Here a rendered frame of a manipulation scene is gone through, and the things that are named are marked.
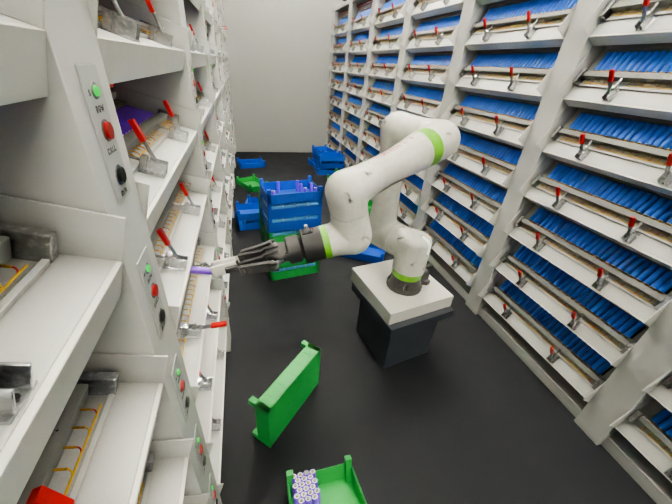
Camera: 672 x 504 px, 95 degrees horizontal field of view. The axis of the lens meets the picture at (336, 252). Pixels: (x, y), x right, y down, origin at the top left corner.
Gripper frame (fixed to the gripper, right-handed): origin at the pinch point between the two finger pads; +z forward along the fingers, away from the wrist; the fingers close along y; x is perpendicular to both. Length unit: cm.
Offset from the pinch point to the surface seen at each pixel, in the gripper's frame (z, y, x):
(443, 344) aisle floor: -76, -17, 83
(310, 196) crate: -32, -83, 21
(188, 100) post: -0.3, -29.0, -36.9
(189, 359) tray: 9.0, 20.9, 8.1
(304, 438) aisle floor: -5, 14, 67
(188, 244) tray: 4.7, 4.0, -10.5
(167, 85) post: 3, -29, -41
